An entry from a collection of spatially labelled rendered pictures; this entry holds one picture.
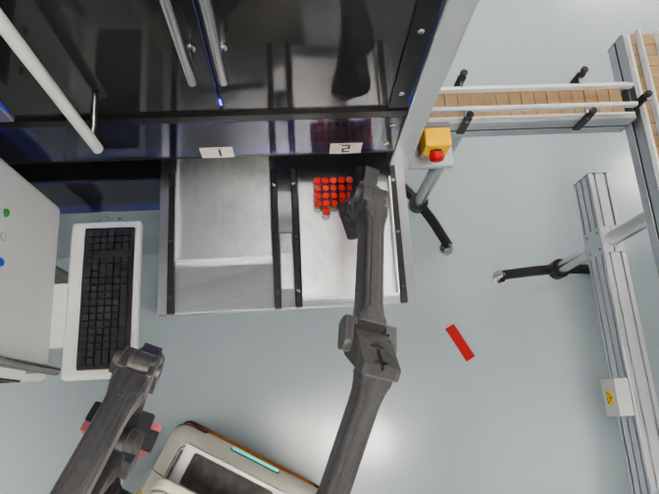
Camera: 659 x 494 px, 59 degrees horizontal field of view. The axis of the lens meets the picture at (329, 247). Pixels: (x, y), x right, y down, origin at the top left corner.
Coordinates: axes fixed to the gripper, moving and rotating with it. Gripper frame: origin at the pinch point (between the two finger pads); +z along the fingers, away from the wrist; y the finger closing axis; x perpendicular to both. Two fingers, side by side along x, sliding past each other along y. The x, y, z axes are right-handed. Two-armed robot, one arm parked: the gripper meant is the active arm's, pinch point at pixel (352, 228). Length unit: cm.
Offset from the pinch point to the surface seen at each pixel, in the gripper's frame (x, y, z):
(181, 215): 43.6, 19.0, 5.0
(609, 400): -71, -69, 42
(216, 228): 35.5, 12.3, 4.9
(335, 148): -0.9, 20.0, -9.6
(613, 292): -85, -37, 37
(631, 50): -100, 30, -1
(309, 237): 11.5, 2.4, 4.6
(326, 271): 10.0, -8.1, 4.5
